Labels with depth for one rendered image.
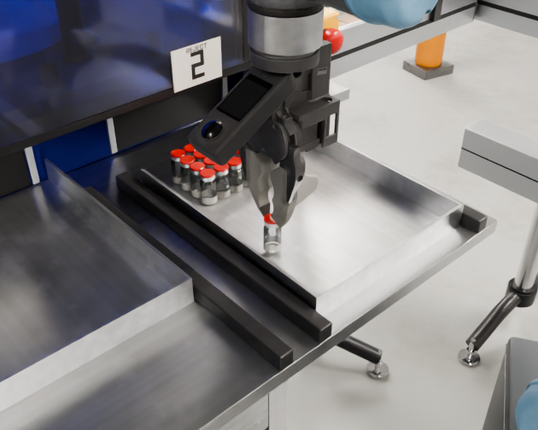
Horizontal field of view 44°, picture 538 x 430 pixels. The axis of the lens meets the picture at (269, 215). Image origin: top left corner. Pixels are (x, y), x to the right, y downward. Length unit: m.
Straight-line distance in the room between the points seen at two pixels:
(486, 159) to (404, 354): 0.57
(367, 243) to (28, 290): 0.41
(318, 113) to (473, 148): 1.17
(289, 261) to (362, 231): 0.11
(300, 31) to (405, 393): 1.32
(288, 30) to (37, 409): 0.43
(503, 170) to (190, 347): 1.27
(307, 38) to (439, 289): 1.56
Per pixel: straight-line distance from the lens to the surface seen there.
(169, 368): 0.70
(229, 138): 0.66
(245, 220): 0.88
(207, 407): 0.67
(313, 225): 0.87
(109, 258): 0.84
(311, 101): 0.73
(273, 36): 0.66
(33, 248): 0.88
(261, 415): 1.58
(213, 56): 0.99
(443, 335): 2.01
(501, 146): 1.82
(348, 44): 1.37
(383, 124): 3.02
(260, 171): 0.76
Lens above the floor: 1.40
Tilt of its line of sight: 36 degrees down
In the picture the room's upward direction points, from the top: straight up
